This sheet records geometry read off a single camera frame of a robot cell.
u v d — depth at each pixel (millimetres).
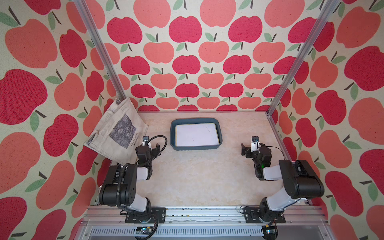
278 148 789
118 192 433
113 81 992
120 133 887
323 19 732
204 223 741
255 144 802
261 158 732
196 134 1046
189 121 1075
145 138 804
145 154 716
